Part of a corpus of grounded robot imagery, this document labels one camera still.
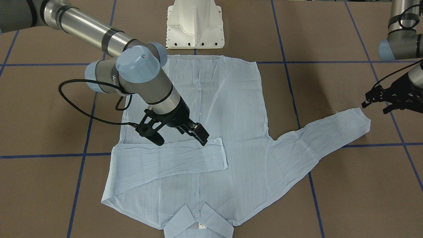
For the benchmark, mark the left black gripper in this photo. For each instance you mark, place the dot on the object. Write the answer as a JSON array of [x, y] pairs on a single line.
[[403, 87]]

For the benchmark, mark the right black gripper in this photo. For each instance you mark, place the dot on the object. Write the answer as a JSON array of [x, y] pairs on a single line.
[[179, 115]]

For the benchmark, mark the light blue button-up shirt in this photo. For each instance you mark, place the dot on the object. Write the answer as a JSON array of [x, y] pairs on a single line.
[[194, 191]]

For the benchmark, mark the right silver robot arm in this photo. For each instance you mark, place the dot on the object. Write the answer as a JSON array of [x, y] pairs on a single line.
[[134, 67]]

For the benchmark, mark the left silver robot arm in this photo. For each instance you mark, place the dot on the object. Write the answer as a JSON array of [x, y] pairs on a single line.
[[403, 42]]

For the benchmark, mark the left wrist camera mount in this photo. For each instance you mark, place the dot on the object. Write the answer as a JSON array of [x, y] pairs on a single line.
[[378, 94]]

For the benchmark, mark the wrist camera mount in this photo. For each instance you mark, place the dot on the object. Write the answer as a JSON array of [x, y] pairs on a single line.
[[149, 126], [378, 94]]

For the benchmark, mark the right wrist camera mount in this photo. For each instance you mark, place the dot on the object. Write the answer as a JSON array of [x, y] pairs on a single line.
[[149, 126]]

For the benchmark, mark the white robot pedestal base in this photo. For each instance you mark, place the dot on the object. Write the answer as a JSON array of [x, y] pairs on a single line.
[[195, 24]]

